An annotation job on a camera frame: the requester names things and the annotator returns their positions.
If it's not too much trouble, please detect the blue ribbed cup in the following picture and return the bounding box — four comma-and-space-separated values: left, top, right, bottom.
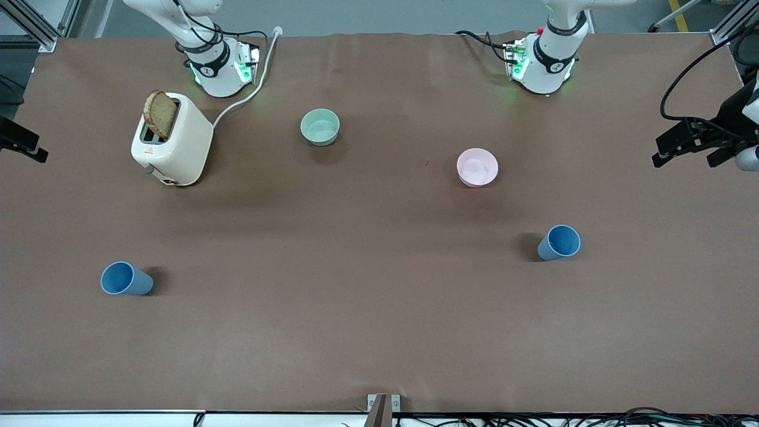
100, 262, 154, 296
537, 225, 582, 262

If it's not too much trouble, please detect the white stand leg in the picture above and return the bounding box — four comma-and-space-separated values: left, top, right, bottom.
648, 0, 706, 33

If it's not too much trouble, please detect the brown bread slice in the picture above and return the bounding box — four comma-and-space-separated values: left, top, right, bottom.
143, 90, 178, 140

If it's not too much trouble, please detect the cream white toaster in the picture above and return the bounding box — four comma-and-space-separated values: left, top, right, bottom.
131, 92, 214, 187

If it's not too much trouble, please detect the pink bowl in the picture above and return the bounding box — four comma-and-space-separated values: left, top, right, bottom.
457, 148, 499, 188

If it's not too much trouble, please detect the mint green bowl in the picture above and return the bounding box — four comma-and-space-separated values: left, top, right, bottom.
300, 109, 341, 146

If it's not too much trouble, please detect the brown table cover sheet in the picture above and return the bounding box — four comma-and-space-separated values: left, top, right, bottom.
0, 31, 759, 415

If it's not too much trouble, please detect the aluminium frame profile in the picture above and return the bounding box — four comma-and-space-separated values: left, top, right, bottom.
0, 0, 81, 53
710, 0, 759, 46

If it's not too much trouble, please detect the black left base cable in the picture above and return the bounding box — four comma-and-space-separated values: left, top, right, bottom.
455, 30, 516, 63

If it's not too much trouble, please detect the black cable tangle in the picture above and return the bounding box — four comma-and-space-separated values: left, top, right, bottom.
341, 406, 759, 427

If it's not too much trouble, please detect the white toaster power cable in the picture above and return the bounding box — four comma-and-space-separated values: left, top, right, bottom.
212, 26, 283, 128

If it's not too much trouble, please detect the grey metal bracket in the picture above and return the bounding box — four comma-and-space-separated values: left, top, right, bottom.
367, 394, 401, 427

